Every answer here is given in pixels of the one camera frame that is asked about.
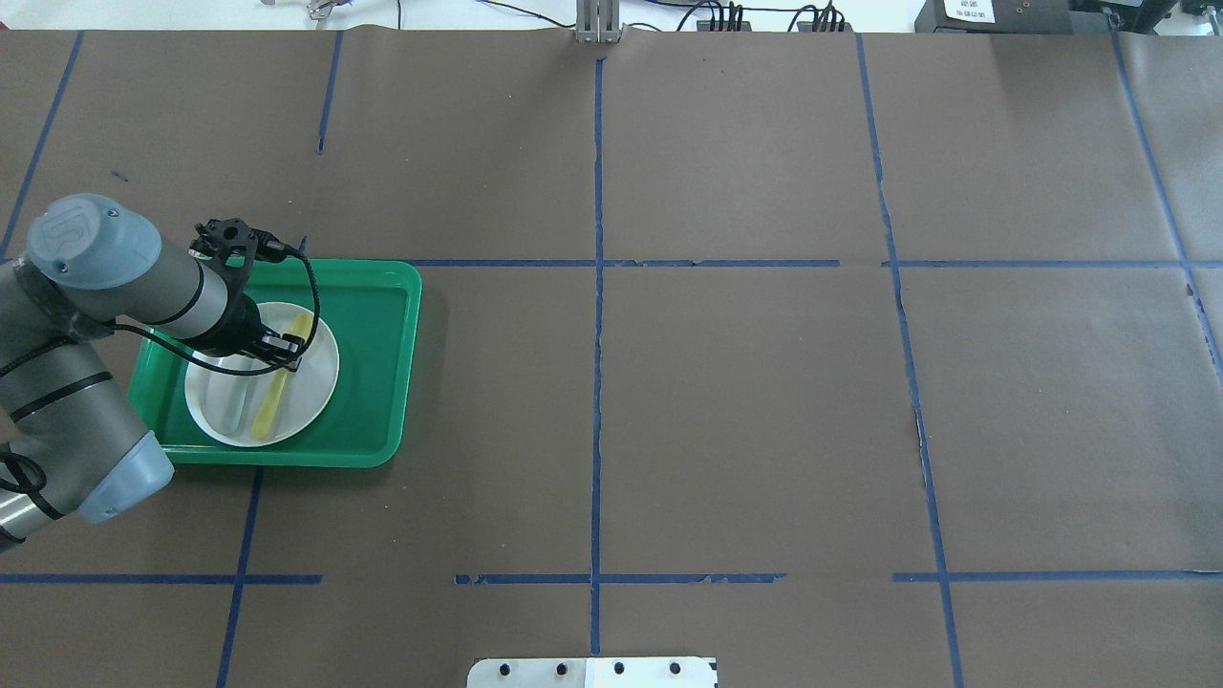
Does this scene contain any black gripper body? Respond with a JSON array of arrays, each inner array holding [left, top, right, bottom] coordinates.
[[212, 299, 287, 364]]

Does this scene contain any yellow plastic spoon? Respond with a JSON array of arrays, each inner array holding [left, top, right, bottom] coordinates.
[[249, 312, 313, 440]]

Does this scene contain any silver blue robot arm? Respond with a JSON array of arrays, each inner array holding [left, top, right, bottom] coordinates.
[[1, 193, 314, 551]]

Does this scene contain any pale green plastic fork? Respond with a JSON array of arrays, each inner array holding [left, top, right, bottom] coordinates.
[[220, 376, 252, 435]]

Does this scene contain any white round plate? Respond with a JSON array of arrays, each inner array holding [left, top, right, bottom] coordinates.
[[183, 321, 340, 448]]

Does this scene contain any green plastic tray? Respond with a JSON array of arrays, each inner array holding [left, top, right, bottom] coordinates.
[[128, 260, 423, 467]]

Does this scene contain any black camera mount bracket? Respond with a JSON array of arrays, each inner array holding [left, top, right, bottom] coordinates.
[[190, 218, 294, 291]]

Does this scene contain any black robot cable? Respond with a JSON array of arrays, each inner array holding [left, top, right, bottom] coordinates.
[[105, 244, 322, 376]]

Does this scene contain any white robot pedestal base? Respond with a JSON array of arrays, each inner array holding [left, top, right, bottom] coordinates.
[[466, 655, 719, 687]]

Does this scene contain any aluminium frame post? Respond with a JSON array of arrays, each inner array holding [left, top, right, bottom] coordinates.
[[574, 0, 624, 45]]

